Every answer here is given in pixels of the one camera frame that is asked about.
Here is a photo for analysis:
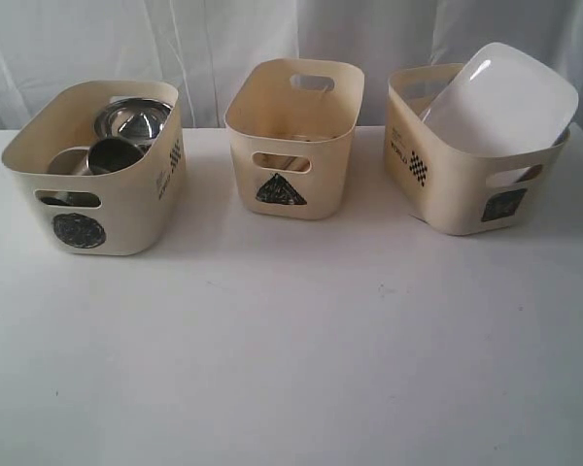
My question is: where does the steel bowl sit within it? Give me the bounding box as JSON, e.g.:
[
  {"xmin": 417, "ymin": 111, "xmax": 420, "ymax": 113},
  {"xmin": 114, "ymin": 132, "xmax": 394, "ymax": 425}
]
[{"xmin": 93, "ymin": 97, "xmax": 173, "ymax": 145}]

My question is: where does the cream bin with triangle mark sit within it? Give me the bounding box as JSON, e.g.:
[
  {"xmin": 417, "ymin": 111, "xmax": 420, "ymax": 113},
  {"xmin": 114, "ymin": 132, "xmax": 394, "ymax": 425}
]
[{"xmin": 224, "ymin": 58, "xmax": 364, "ymax": 219}]

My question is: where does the steel spoon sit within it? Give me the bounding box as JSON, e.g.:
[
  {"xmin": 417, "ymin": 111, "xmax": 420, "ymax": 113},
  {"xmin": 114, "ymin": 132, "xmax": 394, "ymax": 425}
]
[{"xmin": 271, "ymin": 154, "xmax": 311, "ymax": 173}]

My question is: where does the cream bin with square mark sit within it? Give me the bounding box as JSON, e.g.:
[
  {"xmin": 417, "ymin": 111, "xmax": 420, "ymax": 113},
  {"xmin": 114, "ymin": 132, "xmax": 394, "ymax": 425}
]
[{"xmin": 383, "ymin": 63, "xmax": 570, "ymax": 236}]

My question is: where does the steel mug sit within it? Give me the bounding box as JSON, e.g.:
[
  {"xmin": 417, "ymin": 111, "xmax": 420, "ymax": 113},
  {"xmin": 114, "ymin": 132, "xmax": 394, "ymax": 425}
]
[
  {"xmin": 36, "ymin": 147, "xmax": 101, "ymax": 208},
  {"xmin": 86, "ymin": 137, "xmax": 144, "ymax": 175}
]

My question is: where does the white rectangular plate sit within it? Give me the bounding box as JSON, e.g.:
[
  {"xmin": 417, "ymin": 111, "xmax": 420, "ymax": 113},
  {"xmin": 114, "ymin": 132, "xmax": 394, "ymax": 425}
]
[{"xmin": 421, "ymin": 42, "xmax": 579, "ymax": 157}]

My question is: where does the cream bin with circle mark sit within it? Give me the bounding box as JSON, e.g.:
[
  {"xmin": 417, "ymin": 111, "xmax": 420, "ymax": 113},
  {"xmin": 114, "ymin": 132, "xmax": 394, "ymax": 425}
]
[{"xmin": 2, "ymin": 81, "xmax": 186, "ymax": 255}]

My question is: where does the white backdrop curtain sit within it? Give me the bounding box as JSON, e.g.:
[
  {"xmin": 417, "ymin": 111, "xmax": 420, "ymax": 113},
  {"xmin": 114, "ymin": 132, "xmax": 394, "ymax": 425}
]
[{"xmin": 0, "ymin": 1, "xmax": 583, "ymax": 129}]

